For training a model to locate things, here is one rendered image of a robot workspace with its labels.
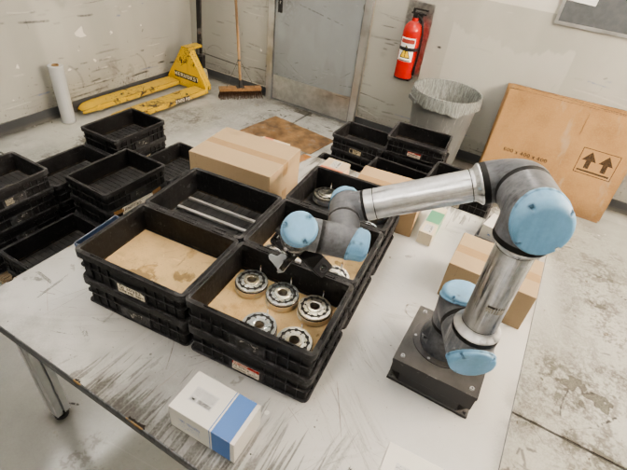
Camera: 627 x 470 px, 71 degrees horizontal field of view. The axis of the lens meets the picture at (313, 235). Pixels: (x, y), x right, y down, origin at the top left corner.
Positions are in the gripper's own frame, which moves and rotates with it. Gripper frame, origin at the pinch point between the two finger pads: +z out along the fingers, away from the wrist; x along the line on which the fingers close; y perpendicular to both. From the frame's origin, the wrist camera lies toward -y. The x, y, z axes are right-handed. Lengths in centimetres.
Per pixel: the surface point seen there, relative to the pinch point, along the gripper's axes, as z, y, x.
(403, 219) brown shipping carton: 55, -23, -48
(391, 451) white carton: -22, -45, 23
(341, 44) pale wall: 251, 105, -211
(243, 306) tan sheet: 12.4, 2.4, 21.4
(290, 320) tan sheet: 9.2, -11.2, 15.4
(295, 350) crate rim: -10.3, -15.8, 20.3
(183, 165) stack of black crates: 153, 96, -15
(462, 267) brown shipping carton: 24, -46, -37
